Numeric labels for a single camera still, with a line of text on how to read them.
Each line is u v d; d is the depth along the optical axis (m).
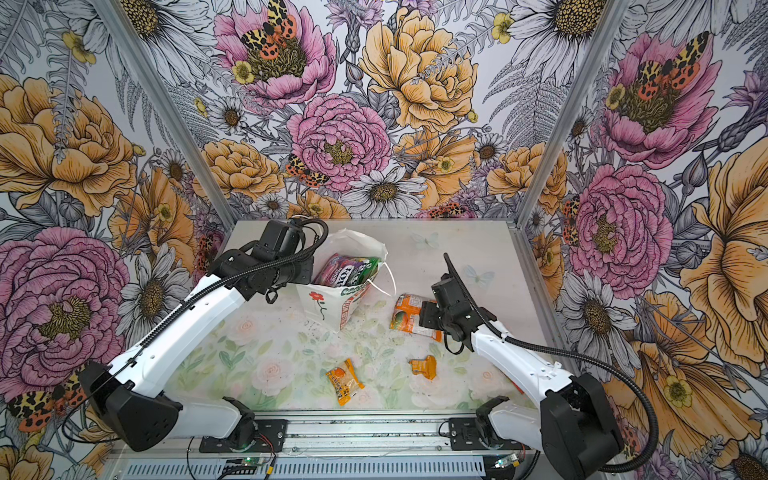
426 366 0.84
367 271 0.83
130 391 0.39
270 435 0.74
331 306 0.80
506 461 0.72
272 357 0.88
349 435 0.76
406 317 0.92
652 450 0.40
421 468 0.78
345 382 0.81
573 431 0.40
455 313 0.65
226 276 0.48
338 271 0.82
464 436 0.74
